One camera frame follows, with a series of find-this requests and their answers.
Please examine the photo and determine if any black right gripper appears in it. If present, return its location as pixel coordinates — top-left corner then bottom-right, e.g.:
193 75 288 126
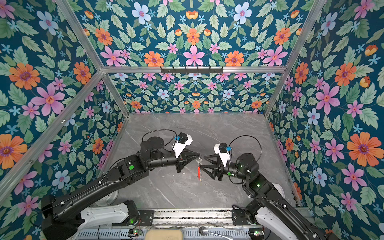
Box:
200 153 251 183

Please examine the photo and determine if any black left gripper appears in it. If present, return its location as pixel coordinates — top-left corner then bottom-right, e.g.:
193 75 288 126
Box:
148 145 203 172

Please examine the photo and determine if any metal keyring with red grip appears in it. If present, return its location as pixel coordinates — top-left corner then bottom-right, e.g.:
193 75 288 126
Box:
196 158 203 182

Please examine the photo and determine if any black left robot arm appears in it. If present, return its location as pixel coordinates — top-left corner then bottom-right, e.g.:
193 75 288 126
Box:
41 133 200 240

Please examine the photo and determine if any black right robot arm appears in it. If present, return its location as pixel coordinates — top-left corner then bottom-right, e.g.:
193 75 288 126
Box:
200 153 338 240

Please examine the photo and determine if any round metal knob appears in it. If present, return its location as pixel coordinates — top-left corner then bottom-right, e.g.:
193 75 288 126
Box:
199 226 209 236

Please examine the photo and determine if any beige pad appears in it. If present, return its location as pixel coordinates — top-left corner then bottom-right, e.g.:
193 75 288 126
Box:
144 229 184 240

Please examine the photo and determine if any black hook rack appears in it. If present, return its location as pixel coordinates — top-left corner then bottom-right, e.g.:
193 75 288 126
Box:
160 67 224 74

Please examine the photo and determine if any white analog clock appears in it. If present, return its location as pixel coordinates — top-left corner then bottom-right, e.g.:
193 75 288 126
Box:
92 191 119 207

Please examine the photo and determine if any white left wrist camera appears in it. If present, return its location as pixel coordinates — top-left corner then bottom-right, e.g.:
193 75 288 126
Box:
173 133 193 158

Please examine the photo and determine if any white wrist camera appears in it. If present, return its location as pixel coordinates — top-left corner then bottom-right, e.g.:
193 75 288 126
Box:
173 133 193 158
214 143 232 168

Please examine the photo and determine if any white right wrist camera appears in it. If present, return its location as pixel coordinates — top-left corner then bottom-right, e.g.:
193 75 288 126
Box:
214 143 232 168

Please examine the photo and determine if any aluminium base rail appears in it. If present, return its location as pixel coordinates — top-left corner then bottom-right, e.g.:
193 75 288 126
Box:
77 207 265 229

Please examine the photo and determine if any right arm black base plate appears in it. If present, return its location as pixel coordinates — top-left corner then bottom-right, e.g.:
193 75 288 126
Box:
232 206 259 226

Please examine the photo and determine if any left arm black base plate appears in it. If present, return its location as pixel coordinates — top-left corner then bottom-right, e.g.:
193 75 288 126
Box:
126 210 155 227

